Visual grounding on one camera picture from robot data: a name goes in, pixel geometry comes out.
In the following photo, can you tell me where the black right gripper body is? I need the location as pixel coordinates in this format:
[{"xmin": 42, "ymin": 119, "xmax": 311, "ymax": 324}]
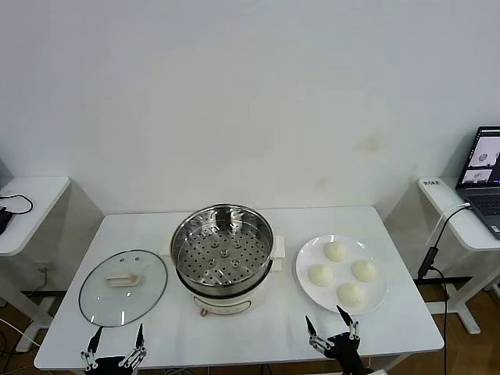
[{"xmin": 323, "ymin": 331, "xmax": 374, "ymax": 375}]

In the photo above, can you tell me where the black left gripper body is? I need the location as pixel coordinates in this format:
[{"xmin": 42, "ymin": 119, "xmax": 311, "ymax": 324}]
[{"xmin": 93, "ymin": 354, "xmax": 138, "ymax": 375}]

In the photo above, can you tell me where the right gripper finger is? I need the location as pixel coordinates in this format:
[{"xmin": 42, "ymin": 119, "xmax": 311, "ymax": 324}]
[
  {"xmin": 305, "ymin": 315, "xmax": 334, "ymax": 351},
  {"xmin": 335, "ymin": 305, "xmax": 360, "ymax": 341}
]

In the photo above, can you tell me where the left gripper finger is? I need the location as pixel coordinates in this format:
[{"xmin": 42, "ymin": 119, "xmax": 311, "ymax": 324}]
[
  {"xmin": 80, "ymin": 326, "xmax": 104, "ymax": 371},
  {"xmin": 118, "ymin": 323, "xmax": 148, "ymax": 369}
]

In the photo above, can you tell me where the white steamed baozi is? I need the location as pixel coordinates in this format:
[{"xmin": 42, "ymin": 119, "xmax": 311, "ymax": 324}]
[
  {"xmin": 336, "ymin": 282, "xmax": 366, "ymax": 307},
  {"xmin": 350, "ymin": 259, "xmax": 379, "ymax": 283},
  {"xmin": 323, "ymin": 240, "xmax": 349, "ymax": 263},
  {"xmin": 308, "ymin": 263, "xmax": 335, "ymax": 288}
]

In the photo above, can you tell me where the glass lid with cream handle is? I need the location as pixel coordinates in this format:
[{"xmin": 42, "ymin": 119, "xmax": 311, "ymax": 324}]
[{"xmin": 78, "ymin": 248, "xmax": 169, "ymax": 328}]

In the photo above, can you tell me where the stainless steel steamer basket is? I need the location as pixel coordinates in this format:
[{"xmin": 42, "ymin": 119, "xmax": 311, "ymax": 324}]
[{"xmin": 170, "ymin": 202, "xmax": 275, "ymax": 292}]

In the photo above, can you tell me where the white round plate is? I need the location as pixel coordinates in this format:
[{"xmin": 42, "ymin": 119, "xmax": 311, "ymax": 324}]
[{"xmin": 295, "ymin": 233, "xmax": 390, "ymax": 316}]

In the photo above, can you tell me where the black inline power adapter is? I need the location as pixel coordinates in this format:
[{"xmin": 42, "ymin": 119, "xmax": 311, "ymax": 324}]
[{"xmin": 418, "ymin": 245, "xmax": 438, "ymax": 279}]

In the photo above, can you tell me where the black table foot bar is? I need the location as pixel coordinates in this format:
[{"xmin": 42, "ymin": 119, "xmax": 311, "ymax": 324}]
[{"xmin": 412, "ymin": 275, "xmax": 473, "ymax": 287}]

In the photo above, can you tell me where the white side table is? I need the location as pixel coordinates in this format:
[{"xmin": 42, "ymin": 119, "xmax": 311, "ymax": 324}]
[
  {"xmin": 416, "ymin": 176, "xmax": 500, "ymax": 335},
  {"xmin": 0, "ymin": 175, "xmax": 72, "ymax": 352}
]

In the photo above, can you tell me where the open laptop computer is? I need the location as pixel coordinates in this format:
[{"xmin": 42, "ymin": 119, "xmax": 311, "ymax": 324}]
[{"xmin": 455, "ymin": 125, "xmax": 500, "ymax": 241}]

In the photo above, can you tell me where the white floor cable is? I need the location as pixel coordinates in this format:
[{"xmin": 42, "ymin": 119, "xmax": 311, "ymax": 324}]
[{"xmin": 0, "ymin": 317, "xmax": 42, "ymax": 347}]

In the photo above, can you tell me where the black laptop power cable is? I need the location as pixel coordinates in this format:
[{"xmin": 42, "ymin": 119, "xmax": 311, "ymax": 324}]
[{"xmin": 420, "ymin": 202, "xmax": 473, "ymax": 375}]

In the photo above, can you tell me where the white flat cable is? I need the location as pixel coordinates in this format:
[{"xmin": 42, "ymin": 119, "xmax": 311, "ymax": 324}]
[{"xmin": 425, "ymin": 202, "xmax": 472, "ymax": 247}]

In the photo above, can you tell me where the black corded device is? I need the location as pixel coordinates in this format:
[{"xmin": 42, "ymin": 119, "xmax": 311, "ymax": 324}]
[{"xmin": 0, "ymin": 206, "xmax": 13, "ymax": 236}]

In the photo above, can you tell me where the black looped desk cable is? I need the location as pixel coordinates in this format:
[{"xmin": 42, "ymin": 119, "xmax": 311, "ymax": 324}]
[{"xmin": 0, "ymin": 193, "xmax": 34, "ymax": 216}]

